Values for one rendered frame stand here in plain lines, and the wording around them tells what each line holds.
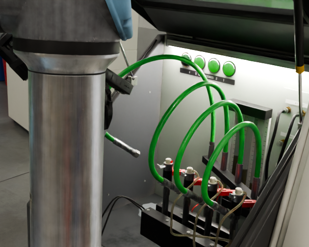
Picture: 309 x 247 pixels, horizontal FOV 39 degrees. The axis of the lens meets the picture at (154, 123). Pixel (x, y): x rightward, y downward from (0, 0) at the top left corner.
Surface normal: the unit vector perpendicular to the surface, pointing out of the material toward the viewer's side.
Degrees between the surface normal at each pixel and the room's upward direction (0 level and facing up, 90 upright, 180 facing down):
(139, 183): 90
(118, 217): 0
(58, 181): 85
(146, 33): 90
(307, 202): 76
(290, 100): 90
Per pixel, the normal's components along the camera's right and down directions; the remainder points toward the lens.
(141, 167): 0.70, 0.26
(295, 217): -0.67, -0.05
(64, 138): 0.16, 0.23
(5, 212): 0.06, -0.95
